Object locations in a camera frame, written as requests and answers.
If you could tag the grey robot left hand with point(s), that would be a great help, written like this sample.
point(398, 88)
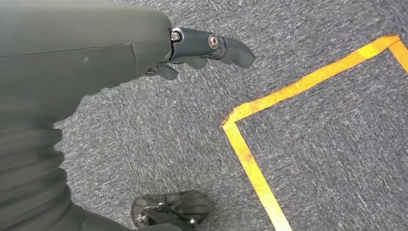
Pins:
point(70, 47)

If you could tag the robot left arm ribbed sleeve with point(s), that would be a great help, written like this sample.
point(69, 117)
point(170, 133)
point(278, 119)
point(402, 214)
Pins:
point(28, 178)

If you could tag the yellow floor tape square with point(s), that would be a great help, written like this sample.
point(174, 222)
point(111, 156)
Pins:
point(251, 172)

